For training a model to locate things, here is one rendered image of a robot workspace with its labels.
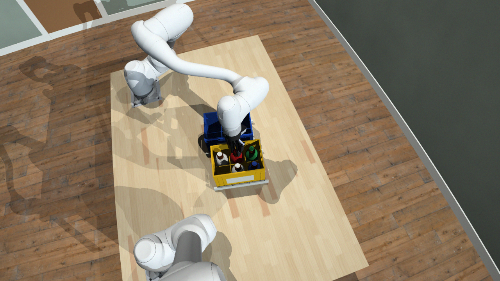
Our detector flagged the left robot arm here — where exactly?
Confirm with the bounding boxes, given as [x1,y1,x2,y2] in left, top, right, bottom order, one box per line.
[124,3,269,137]

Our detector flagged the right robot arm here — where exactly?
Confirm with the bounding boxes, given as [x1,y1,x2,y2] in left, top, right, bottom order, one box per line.
[133,213,226,281]

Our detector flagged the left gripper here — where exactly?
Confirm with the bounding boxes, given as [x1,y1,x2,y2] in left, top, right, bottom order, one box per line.
[222,132,245,157]

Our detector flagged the blue bottle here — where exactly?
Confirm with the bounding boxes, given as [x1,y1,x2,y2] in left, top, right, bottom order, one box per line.
[248,161,261,171]

